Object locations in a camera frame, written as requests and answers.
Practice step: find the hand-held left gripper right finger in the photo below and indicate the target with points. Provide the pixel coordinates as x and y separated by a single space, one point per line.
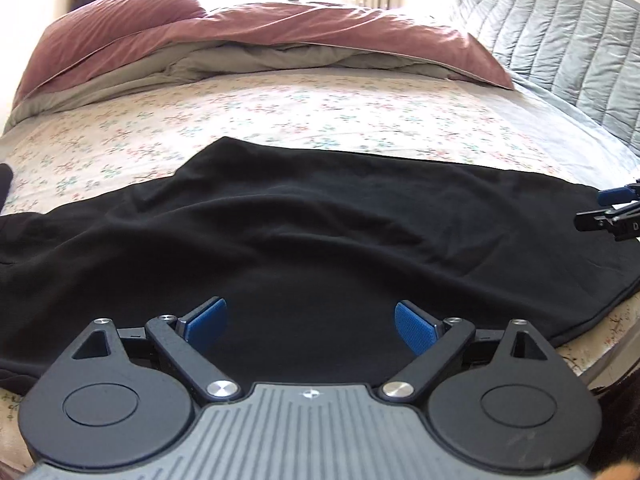
415 327

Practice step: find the floral bed sheet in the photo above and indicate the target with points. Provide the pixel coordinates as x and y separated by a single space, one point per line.
250 110

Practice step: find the folded black garment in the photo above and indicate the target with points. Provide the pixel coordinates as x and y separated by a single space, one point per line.
4 180

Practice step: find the black fleece pants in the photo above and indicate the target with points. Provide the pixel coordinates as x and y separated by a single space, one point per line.
300 240

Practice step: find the grey quilted headboard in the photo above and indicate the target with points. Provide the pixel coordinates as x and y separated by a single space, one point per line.
550 25

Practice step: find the pink and grey duvet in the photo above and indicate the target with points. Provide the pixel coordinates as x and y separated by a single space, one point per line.
250 30

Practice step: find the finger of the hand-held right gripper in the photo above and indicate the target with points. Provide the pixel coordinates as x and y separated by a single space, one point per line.
612 196
592 221

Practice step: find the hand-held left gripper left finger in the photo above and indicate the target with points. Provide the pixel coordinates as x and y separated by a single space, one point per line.
207 325

